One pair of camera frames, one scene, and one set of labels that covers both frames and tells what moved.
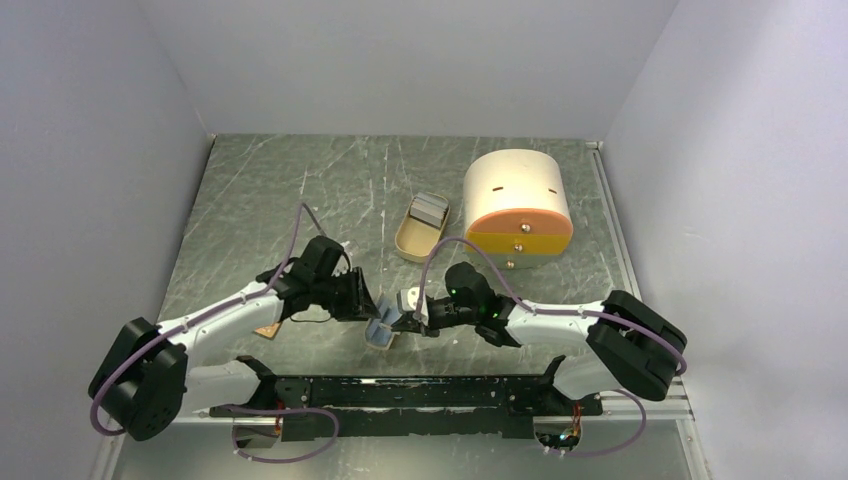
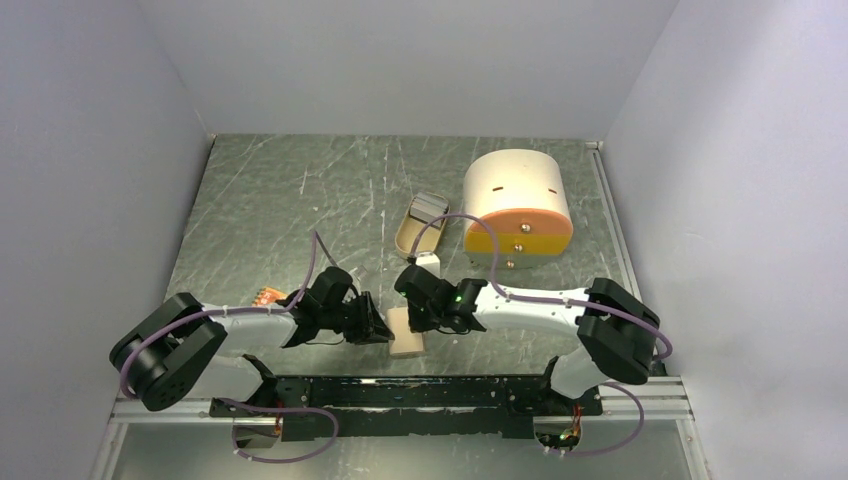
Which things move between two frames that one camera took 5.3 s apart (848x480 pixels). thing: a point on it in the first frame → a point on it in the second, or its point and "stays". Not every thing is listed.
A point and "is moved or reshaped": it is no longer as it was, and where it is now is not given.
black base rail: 456,406 stays
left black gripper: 359,301 → 371,327
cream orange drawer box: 516,207 stays
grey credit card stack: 429,208 stays
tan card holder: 379,331 is moved or reshaped
